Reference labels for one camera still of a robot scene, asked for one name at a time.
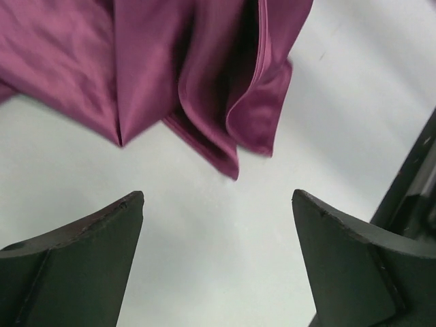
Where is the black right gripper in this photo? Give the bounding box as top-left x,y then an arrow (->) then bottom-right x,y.
371,112 -> 435,240

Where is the purple satin napkin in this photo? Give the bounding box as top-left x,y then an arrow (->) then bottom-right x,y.
1,0 -> 312,178

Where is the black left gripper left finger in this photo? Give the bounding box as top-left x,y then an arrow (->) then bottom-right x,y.
1,191 -> 144,326

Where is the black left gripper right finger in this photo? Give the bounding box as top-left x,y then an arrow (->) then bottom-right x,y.
292,189 -> 435,327

